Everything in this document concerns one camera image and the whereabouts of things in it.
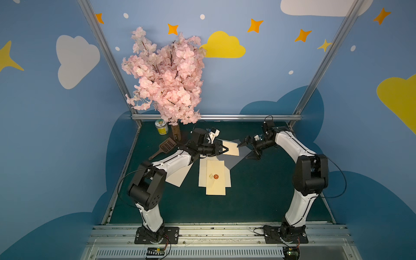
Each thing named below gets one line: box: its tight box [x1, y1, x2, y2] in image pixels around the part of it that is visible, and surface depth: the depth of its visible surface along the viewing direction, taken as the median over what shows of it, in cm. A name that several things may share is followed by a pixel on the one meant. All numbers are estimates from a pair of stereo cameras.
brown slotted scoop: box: [148, 137, 178, 161], surface depth 110 cm
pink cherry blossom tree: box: [121, 27, 206, 142], surface depth 69 cm
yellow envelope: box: [205, 159, 226, 196], surface depth 95 cm
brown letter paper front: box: [222, 140, 240, 156], surface depth 90 cm
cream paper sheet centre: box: [198, 155, 232, 188], surface depth 96 cm
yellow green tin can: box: [154, 118, 169, 136], surface depth 113 cm
